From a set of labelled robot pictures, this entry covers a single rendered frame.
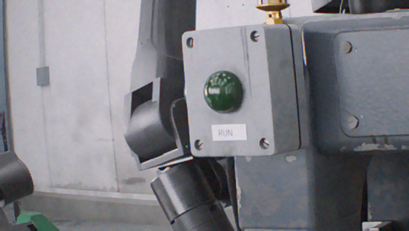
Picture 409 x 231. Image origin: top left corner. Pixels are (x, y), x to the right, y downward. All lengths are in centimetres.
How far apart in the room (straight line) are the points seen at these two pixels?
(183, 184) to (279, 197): 27
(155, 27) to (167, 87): 7
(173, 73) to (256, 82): 33
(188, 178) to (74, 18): 764
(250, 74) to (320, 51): 6
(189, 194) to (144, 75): 13
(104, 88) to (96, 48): 38
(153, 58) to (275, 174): 31
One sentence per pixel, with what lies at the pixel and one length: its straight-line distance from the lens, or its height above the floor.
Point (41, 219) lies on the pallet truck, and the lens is 641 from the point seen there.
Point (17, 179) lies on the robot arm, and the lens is 127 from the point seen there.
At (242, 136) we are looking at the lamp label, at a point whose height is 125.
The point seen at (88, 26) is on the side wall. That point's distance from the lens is 841.
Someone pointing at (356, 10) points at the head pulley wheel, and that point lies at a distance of 78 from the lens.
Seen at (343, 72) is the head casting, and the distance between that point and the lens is 66.
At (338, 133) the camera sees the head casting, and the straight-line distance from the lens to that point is 67.
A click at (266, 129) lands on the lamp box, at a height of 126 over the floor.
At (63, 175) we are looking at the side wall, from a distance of 886.
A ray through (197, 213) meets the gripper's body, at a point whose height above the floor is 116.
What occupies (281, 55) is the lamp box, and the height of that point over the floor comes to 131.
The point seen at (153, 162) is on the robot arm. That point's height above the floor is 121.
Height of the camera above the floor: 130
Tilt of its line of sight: 3 degrees down
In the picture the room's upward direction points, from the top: 5 degrees counter-clockwise
